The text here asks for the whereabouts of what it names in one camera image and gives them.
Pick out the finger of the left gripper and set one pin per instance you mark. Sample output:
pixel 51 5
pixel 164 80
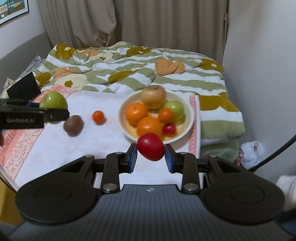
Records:
pixel 54 115
pixel 20 102

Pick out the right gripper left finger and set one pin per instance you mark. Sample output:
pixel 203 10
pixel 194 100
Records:
pixel 115 164

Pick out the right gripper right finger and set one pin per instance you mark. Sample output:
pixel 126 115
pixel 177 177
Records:
pixel 186 164

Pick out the green apple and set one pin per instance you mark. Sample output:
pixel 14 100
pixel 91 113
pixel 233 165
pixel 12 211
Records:
pixel 53 100
pixel 176 107

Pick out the brown kiwi with sticker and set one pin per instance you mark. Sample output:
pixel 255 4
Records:
pixel 73 125

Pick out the red tomato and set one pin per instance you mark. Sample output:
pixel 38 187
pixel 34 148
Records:
pixel 151 147

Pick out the large orange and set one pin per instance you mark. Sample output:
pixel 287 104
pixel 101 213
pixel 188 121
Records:
pixel 149 125
pixel 136 112

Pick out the small orange mandarin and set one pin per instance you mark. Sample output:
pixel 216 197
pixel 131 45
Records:
pixel 165 115

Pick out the person's left hand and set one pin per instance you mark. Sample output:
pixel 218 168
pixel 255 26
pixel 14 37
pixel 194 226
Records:
pixel 1 138

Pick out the black laptop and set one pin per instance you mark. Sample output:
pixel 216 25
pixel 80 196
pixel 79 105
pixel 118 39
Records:
pixel 26 88

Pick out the cream fruit bowl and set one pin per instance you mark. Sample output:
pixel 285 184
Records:
pixel 183 126

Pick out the small red fruit in bowl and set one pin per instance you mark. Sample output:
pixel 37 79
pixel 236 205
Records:
pixel 169 130

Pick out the pink white towel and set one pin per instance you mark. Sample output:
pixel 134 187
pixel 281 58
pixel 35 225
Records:
pixel 29 154

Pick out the green apple in bowl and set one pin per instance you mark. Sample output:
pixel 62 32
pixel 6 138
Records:
pixel 176 107

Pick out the large orange in bowl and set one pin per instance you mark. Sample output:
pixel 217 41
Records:
pixel 136 112

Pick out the white plastic bag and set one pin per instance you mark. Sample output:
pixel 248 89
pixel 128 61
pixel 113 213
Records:
pixel 250 154

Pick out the large yellow-red apple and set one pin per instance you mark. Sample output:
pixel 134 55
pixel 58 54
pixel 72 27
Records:
pixel 153 96

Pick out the striped floral duvet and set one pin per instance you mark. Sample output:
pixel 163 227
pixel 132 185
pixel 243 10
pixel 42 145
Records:
pixel 126 68

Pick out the beige curtain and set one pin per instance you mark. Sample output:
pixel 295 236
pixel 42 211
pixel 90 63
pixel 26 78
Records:
pixel 196 26

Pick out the framed wall picture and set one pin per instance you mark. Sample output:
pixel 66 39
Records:
pixel 10 9

